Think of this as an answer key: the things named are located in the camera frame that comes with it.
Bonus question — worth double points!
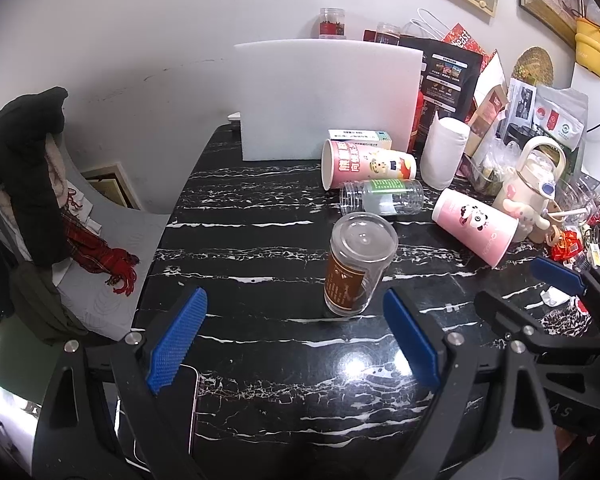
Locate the round woven fan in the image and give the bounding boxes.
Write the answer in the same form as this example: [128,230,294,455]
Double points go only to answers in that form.
[511,46,555,81]

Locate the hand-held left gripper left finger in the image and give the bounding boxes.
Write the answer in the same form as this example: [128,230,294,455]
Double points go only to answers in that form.
[32,287,209,480]

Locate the clear plastic container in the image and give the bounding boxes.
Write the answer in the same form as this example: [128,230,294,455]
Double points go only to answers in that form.
[467,135,521,196]

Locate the pink red cartoon paper cup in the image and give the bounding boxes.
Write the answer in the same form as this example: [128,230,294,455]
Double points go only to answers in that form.
[321,138,417,191]

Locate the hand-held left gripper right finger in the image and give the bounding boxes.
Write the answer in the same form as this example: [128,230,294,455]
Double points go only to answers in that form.
[382,287,571,480]

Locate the crumpled white paper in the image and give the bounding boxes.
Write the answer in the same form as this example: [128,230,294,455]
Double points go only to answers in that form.
[540,286,571,307]

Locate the black coat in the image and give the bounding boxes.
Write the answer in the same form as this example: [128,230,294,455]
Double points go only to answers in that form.
[0,86,69,321]

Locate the clear jar with red contents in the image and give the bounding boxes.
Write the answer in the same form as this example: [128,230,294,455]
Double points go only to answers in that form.
[319,7,346,40]

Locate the small white green box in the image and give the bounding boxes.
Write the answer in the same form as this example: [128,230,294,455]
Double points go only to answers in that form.
[327,129,394,151]

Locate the smartphone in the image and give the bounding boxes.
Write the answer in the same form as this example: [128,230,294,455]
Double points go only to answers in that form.
[130,366,201,466]

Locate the yellow plastic container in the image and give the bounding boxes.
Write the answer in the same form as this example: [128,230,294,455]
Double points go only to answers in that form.
[574,16,600,83]

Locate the clear green label plastic jar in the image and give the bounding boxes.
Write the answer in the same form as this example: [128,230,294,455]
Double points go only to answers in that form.
[340,179,425,216]

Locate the white foil pouch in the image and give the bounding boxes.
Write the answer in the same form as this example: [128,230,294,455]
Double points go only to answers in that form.
[532,85,590,151]

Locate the pink panda paper cup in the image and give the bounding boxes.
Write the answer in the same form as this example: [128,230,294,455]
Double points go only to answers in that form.
[431,188,518,268]

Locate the white foam board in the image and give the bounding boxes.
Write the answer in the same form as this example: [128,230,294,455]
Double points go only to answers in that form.
[233,39,425,162]

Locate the red candy wrappers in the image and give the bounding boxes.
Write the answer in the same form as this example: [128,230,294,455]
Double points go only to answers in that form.
[550,230,581,263]

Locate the clear brown label plastic cup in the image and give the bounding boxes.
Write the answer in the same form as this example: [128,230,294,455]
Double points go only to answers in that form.
[323,212,399,317]

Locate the black printed bag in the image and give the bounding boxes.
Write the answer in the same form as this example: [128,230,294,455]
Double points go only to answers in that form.
[399,35,485,126]

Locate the red plaid scarf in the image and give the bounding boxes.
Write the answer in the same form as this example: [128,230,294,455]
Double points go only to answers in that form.
[60,187,141,297]

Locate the cream kettle bottle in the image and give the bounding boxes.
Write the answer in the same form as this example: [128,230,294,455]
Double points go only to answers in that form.
[491,136,567,245]

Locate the dark green bag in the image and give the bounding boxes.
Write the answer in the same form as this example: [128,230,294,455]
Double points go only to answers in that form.
[7,262,88,345]

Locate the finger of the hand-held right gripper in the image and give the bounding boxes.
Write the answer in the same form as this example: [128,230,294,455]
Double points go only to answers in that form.
[531,257,600,322]
[474,288,600,358]

